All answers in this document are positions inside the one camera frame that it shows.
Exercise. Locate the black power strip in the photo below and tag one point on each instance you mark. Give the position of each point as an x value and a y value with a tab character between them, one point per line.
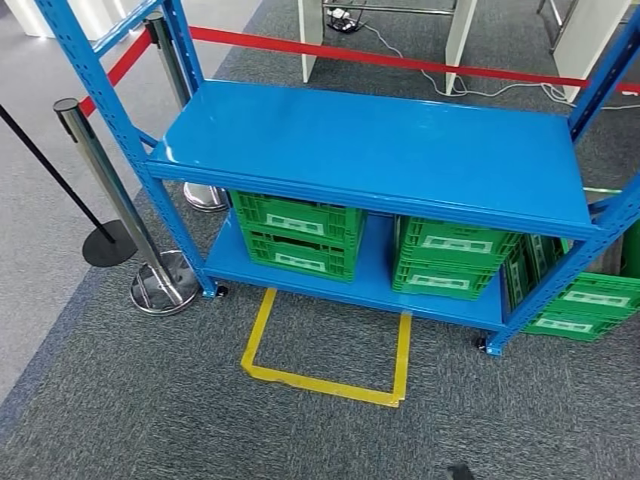
344	20

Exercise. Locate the chrome stanchion post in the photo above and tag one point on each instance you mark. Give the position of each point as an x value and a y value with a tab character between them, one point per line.
200	192
150	265

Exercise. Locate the chrome desk crossbar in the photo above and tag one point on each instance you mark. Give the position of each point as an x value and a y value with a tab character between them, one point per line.
390	8

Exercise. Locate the white desk leg panel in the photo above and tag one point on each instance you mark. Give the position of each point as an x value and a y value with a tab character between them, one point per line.
311	33
459	40
585	40

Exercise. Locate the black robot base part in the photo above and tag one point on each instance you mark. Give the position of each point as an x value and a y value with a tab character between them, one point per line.
460	472

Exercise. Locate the short red barrier belt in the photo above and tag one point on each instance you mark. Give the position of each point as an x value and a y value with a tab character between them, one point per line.
118	69

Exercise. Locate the black pole stand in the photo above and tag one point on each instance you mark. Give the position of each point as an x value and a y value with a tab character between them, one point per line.
107	242

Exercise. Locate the white lit plinth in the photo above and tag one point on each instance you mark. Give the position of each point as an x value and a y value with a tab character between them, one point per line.
65	16

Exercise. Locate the long red barrier belt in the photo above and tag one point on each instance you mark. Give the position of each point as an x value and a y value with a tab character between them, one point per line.
380	58

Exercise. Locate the blue metal shelf rack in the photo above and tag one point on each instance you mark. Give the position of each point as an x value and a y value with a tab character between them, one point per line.
375	152

